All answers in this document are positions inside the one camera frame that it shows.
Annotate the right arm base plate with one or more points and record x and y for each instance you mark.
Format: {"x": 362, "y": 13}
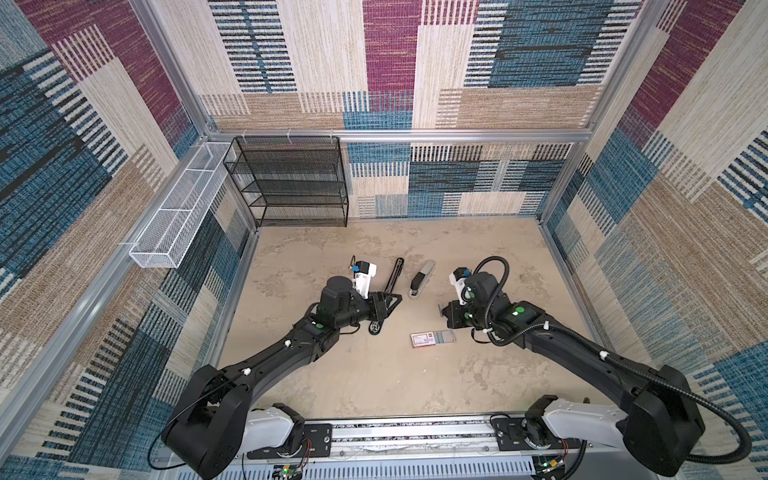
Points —
{"x": 513, "y": 434}

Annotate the red white staple box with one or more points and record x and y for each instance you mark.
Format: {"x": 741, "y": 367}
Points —
{"x": 423, "y": 339}

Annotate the black wire shelf rack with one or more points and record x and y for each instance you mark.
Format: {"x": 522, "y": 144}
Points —
{"x": 290, "y": 181}

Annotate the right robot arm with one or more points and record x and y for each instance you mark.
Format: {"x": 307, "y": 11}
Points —
{"x": 652, "y": 416}

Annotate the black stapler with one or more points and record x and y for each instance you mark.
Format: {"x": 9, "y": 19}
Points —
{"x": 417, "y": 286}

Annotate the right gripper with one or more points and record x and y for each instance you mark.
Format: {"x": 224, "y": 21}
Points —
{"x": 453, "y": 316}

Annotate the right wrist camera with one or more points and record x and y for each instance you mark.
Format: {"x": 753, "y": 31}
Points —
{"x": 457, "y": 280}

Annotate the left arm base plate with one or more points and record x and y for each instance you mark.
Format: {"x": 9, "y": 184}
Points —
{"x": 314, "y": 438}

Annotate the white wire mesh basket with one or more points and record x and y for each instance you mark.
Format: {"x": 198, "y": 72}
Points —
{"x": 166, "y": 239}

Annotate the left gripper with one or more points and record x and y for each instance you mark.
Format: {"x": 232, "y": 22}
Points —
{"x": 376, "y": 308}

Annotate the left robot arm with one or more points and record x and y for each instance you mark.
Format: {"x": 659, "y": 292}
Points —
{"x": 215, "y": 419}

